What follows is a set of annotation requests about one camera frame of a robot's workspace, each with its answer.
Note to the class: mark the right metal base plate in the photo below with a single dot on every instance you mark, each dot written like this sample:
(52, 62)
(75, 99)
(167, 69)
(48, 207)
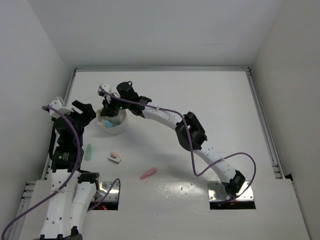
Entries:
(217, 192)

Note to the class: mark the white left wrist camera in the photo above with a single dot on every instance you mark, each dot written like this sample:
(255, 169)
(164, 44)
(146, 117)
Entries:
(60, 105)

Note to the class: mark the green highlighter clear cap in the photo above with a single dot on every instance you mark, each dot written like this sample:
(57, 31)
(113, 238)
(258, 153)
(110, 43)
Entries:
(117, 122)

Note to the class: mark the white round divided container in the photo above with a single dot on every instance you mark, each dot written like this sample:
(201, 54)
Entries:
(122, 116)

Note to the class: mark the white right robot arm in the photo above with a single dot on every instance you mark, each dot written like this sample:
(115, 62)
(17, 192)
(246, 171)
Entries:
(189, 131)

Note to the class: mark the pink white stapler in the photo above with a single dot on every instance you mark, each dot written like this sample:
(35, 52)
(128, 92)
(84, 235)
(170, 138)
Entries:
(115, 157)

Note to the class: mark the pink highlighter pen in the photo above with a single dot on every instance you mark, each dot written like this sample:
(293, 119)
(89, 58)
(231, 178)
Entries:
(149, 173)

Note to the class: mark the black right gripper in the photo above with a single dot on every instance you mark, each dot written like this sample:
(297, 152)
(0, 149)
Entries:
(109, 109)

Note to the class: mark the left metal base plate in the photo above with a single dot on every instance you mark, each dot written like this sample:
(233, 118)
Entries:
(108, 192)

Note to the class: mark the small green highlighter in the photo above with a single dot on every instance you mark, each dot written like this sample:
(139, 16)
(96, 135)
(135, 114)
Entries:
(88, 152)

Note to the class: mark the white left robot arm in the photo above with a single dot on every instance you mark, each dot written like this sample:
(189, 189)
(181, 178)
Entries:
(72, 188)

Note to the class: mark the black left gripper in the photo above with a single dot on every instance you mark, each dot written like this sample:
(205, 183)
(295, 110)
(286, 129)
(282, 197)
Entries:
(87, 114)

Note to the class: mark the metal base plate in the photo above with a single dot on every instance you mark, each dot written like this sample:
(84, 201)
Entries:
(217, 192)
(108, 192)

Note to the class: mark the blue highlighter pen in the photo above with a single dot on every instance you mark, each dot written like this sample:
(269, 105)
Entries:
(108, 124)

